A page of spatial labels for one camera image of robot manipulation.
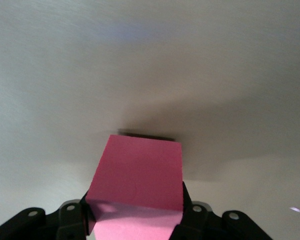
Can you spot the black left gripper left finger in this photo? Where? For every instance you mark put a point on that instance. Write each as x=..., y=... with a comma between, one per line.
x=72, y=220

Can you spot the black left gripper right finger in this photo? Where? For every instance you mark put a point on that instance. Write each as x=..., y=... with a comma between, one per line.
x=195, y=222

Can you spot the red foam cube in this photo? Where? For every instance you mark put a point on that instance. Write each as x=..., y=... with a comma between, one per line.
x=137, y=172

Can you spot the small white scrap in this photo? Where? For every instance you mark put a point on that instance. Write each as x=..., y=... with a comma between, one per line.
x=295, y=209

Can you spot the brown table mat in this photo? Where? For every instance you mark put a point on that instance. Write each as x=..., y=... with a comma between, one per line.
x=150, y=62

